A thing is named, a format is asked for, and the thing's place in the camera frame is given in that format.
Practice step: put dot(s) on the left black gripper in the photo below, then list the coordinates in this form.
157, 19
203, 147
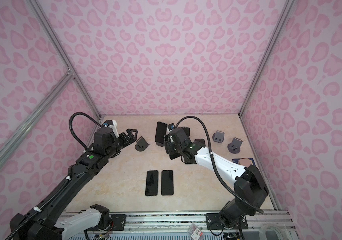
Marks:
127, 141

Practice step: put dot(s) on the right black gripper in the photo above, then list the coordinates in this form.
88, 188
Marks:
168, 144

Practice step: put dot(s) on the green phone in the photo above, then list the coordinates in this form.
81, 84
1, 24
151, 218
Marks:
152, 181
161, 131

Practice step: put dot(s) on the silver phone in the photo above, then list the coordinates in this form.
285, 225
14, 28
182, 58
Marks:
201, 141

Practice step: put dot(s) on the round stand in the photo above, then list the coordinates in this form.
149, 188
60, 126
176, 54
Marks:
141, 144
218, 136
235, 146
160, 144

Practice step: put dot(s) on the purple phone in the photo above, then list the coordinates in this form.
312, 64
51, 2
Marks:
167, 183

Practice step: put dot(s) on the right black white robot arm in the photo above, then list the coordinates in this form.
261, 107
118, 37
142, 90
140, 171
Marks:
246, 184

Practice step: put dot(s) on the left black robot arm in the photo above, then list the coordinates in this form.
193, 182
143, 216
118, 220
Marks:
40, 222

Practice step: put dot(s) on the pink phone case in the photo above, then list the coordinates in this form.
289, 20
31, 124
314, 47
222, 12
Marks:
245, 162

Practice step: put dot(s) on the small red white packet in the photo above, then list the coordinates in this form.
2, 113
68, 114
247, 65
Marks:
195, 233

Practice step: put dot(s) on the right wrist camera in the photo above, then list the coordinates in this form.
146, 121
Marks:
170, 127

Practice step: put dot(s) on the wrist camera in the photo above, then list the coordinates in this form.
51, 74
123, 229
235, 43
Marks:
170, 127
113, 125

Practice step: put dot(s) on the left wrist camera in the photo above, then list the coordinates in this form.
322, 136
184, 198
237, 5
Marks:
113, 125

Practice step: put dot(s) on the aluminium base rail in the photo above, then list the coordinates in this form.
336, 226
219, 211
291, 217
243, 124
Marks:
271, 225

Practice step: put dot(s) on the aluminium diagonal frame bar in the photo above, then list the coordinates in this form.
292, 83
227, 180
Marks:
9, 147

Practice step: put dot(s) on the left aluminium corner post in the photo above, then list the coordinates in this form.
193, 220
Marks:
58, 46

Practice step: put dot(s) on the aluminium corner post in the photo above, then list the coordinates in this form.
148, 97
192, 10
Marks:
58, 46
276, 34

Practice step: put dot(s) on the right aluminium corner post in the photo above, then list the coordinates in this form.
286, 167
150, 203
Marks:
276, 34

